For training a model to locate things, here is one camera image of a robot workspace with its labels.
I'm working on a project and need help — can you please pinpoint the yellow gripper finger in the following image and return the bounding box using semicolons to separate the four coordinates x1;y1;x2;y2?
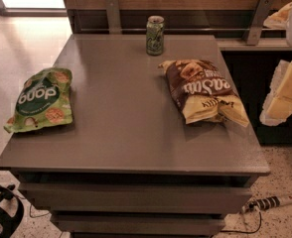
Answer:
263;2;292;30
259;60;292;126

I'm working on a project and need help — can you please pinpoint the green soda can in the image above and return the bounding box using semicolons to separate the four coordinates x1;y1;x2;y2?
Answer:
146;15;165;56

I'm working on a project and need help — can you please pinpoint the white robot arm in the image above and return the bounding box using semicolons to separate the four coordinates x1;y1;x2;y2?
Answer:
259;2;292;126

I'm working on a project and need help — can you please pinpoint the brown and yellow chip bag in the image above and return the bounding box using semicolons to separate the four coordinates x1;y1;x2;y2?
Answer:
158;59;249;127

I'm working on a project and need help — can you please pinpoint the green rice chip bag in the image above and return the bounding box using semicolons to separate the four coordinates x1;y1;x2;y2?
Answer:
4;67;73;133

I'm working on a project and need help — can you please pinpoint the white power strip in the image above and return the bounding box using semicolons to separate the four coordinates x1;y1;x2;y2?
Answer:
241;194;292;213

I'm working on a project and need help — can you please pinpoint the grey drawer cabinet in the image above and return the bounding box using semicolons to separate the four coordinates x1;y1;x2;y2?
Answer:
0;35;269;238

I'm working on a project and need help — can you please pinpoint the black chair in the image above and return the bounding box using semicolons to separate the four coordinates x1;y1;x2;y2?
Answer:
0;184;24;238

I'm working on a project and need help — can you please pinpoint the right metal wall bracket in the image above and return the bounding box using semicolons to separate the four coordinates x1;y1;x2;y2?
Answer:
242;0;274;46

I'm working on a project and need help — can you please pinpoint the metal wall bracket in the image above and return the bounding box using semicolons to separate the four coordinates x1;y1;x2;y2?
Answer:
105;0;122;35
242;0;274;46

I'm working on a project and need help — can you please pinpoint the black power cable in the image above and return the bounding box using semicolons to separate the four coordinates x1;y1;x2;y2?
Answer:
219;210;263;235

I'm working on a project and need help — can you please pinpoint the left metal wall bracket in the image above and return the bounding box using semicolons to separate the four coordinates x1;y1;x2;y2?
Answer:
105;0;122;35

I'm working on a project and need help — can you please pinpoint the thin cable on floor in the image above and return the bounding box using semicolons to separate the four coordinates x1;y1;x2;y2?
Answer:
0;177;51;219

